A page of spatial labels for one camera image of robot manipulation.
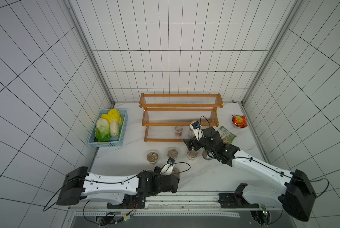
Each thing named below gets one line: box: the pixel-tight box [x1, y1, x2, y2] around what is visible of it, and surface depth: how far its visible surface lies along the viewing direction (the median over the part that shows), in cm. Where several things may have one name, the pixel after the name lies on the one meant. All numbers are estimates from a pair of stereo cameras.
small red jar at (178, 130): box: [174, 125, 184, 137], surface depth 96 cm
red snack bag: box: [231, 114, 248, 128], surface depth 102 cm
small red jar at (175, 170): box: [172, 167, 181, 178], surface depth 79 cm
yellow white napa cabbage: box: [101, 108, 124, 137], surface depth 102 cm
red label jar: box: [186, 149, 199, 161], surface depth 86 cm
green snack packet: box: [217, 125, 237, 144], surface depth 100 cm
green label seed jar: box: [167, 148, 179, 160], surface depth 86 cm
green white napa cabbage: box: [94, 117, 112, 143], surface depth 94 cm
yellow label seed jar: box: [146, 150, 159, 165], surface depth 85 cm
